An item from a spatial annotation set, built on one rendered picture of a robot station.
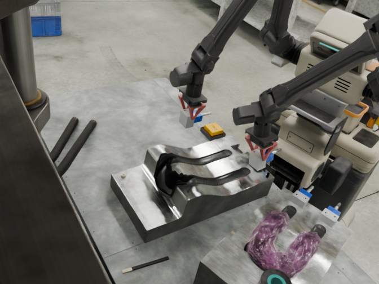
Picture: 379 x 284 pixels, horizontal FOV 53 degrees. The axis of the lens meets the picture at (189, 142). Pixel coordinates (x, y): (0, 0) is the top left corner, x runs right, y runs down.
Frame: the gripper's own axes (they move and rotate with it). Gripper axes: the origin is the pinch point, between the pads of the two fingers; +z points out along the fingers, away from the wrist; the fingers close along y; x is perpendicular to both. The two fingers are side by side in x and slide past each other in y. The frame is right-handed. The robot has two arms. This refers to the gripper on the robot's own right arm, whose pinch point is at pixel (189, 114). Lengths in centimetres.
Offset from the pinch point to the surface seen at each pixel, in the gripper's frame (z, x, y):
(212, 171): 6.7, -4.5, 24.8
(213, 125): 12.0, 16.1, -3.2
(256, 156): 0.6, 9.6, 29.3
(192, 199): 1.8, -21.1, 36.6
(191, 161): 6.0, -9.3, 18.1
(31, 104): -36, -61, 29
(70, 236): -61, -69, 81
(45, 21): 81, 18, -289
